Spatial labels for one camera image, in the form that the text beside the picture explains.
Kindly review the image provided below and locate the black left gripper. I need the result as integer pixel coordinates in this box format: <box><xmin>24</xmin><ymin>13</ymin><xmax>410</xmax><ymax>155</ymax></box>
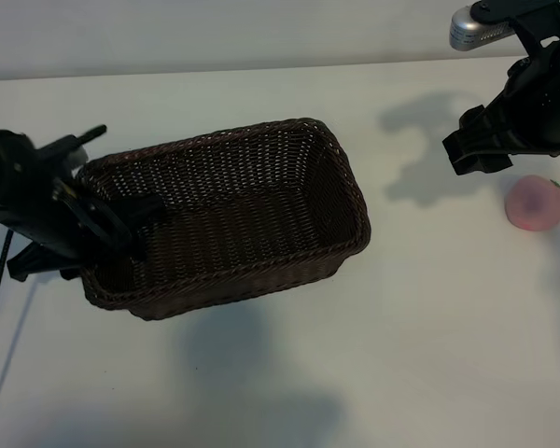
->
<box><xmin>7</xmin><ymin>134</ymin><xmax>165</xmax><ymax>284</ymax></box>

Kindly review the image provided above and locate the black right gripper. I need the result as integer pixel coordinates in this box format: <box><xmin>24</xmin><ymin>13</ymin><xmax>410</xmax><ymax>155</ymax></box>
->
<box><xmin>441</xmin><ymin>36</ymin><xmax>560</xmax><ymax>176</ymax></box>

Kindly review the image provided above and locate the pink peach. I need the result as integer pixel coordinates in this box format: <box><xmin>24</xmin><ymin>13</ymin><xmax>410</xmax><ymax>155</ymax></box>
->
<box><xmin>503</xmin><ymin>175</ymin><xmax>560</xmax><ymax>232</ymax></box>

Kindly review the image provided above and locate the dark brown wicker basket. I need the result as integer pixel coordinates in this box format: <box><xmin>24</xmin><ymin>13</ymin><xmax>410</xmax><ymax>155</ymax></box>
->
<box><xmin>74</xmin><ymin>117</ymin><xmax>372</xmax><ymax>323</ymax></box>

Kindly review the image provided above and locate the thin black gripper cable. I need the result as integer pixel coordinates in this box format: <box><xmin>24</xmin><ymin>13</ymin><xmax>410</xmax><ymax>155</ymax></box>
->
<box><xmin>63</xmin><ymin>185</ymin><xmax>133</xmax><ymax>256</ymax></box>

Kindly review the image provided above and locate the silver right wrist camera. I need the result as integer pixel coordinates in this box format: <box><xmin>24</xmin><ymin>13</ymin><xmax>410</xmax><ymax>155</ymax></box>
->
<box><xmin>449</xmin><ymin>5</ymin><xmax>517</xmax><ymax>50</ymax></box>

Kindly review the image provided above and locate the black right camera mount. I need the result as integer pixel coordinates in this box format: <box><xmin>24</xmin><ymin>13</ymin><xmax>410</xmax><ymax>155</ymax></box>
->
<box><xmin>470</xmin><ymin>0</ymin><xmax>560</xmax><ymax>46</ymax></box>

